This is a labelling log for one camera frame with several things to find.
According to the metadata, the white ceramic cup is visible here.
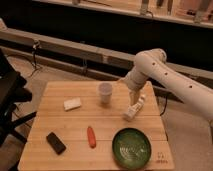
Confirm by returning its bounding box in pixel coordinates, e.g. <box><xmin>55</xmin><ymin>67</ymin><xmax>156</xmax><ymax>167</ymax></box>
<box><xmin>98</xmin><ymin>82</ymin><xmax>112</xmax><ymax>104</ymax></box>

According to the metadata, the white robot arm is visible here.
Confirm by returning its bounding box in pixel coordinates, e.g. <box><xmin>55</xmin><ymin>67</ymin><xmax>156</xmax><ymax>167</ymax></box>
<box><xmin>124</xmin><ymin>48</ymin><xmax>213</xmax><ymax>121</ymax></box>

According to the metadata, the green ceramic bowl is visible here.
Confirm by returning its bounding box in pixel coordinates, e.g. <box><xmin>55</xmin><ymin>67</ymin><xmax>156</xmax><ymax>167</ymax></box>
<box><xmin>112</xmin><ymin>128</ymin><xmax>152</xmax><ymax>170</ymax></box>

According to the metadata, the white squeeze bottle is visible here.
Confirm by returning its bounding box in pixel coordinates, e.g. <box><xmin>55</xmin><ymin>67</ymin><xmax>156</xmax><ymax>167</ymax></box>
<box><xmin>123</xmin><ymin>94</ymin><xmax>146</xmax><ymax>121</ymax></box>

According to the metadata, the white sponge block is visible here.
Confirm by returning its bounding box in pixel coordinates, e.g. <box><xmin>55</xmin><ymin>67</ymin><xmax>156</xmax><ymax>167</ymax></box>
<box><xmin>64</xmin><ymin>98</ymin><xmax>82</xmax><ymax>111</ymax></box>

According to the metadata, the orange carrot toy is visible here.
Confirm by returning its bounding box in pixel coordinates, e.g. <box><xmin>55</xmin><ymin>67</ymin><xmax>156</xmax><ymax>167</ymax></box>
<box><xmin>87</xmin><ymin>126</ymin><xmax>96</xmax><ymax>148</ymax></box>

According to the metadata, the wooden folding table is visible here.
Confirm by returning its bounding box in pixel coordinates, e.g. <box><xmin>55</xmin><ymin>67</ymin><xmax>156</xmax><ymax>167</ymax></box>
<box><xmin>18</xmin><ymin>81</ymin><xmax>174</xmax><ymax>171</ymax></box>

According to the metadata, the black rectangular block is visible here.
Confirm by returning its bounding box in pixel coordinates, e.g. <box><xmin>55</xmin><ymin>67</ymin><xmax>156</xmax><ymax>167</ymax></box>
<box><xmin>46</xmin><ymin>132</ymin><xmax>66</xmax><ymax>155</ymax></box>

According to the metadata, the black tripod stand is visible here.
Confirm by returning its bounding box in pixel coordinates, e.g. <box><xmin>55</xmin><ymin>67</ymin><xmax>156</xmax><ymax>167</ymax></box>
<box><xmin>27</xmin><ymin>40</ymin><xmax>42</xmax><ymax>78</ymax></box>

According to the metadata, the black chair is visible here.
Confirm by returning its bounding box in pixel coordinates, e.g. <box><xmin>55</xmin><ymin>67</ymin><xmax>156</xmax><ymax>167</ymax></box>
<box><xmin>0</xmin><ymin>49</ymin><xmax>36</xmax><ymax>147</ymax></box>

